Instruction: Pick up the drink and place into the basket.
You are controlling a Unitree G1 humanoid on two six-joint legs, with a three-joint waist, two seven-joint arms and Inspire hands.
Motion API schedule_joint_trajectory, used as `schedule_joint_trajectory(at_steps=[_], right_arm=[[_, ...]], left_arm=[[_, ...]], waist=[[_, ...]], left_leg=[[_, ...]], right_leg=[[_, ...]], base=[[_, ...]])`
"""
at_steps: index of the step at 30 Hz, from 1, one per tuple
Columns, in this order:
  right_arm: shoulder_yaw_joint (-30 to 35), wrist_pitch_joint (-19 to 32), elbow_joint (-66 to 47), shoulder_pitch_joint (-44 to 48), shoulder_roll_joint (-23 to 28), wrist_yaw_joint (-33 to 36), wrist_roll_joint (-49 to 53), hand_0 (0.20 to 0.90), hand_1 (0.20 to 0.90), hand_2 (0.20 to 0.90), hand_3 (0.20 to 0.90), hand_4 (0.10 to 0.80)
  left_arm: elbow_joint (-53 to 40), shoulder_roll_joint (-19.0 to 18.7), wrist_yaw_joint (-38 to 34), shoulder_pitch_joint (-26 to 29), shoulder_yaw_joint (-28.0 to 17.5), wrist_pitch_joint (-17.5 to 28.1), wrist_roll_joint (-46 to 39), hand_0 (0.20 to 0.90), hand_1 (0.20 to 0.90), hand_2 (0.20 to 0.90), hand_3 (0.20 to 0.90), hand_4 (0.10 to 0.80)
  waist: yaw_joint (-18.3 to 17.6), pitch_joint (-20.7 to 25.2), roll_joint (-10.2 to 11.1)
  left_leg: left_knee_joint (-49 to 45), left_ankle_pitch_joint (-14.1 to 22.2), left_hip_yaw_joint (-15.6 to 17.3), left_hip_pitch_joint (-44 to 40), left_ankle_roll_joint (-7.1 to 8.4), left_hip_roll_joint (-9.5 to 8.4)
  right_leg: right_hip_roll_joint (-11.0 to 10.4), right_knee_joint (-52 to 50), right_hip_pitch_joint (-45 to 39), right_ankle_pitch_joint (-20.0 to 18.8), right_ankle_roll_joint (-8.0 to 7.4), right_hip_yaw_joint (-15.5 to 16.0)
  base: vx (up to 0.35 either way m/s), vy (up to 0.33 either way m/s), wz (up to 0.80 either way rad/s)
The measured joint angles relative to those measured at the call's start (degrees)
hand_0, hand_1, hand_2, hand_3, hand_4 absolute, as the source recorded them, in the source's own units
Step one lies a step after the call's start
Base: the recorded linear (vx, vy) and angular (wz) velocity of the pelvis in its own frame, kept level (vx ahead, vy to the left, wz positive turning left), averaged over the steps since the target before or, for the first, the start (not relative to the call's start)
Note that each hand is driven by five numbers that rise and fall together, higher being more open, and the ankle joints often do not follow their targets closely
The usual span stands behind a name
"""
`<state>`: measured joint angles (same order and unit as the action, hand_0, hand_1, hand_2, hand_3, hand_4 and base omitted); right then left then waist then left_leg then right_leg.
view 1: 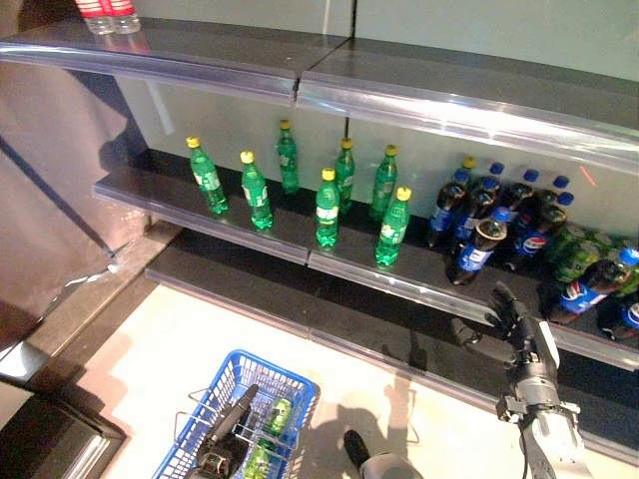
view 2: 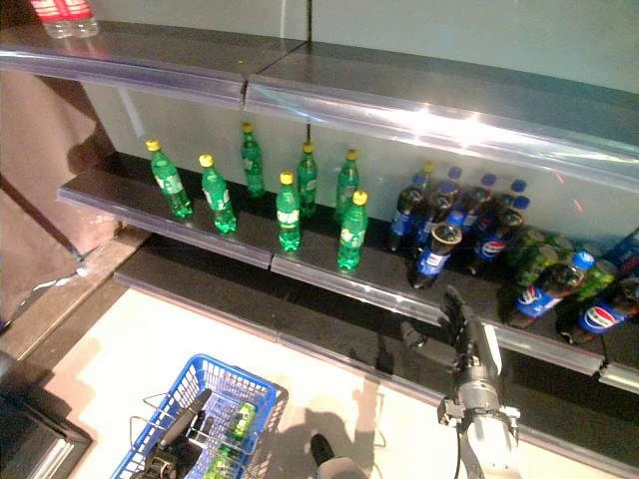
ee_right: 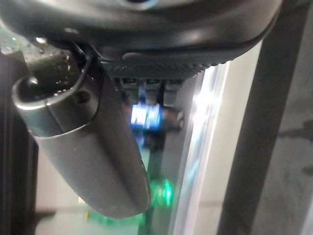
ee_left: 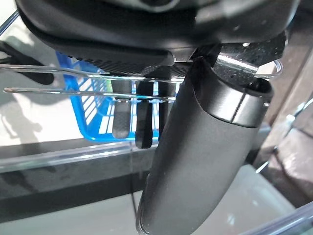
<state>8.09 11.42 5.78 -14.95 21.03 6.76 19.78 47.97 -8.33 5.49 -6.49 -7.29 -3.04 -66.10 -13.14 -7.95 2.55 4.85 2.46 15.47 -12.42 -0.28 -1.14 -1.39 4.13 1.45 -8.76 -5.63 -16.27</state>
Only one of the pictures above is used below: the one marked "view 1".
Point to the black right robot foot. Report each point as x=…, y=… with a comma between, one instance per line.
x=357, y=445

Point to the dark end shelf unit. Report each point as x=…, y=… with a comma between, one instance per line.
x=50, y=439

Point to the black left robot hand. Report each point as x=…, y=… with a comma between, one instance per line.
x=224, y=439

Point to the brown fabric curtain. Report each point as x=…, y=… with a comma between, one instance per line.
x=50, y=174

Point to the dark shelf board clear strip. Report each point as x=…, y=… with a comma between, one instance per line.
x=175, y=50
x=379, y=324
x=160, y=187
x=474, y=85
x=357, y=252

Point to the dark slim pole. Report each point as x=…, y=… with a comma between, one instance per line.
x=60, y=198

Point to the black shelf upright post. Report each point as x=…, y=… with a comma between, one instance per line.
x=354, y=17

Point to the clear water bottle red label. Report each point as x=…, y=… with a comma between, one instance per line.
x=125, y=12
x=97, y=12

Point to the blue plastic shopping basket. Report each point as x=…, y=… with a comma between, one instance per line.
x=279, y=368

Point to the silver tape strip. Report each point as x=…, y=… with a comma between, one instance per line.
x=112, y=259

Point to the silver right robot leg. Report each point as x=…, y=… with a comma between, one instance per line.
x=389, y=467

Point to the green patterned drink bottle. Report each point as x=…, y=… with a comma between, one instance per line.
x=574, y=249

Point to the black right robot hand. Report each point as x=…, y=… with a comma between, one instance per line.
x=529, y=344

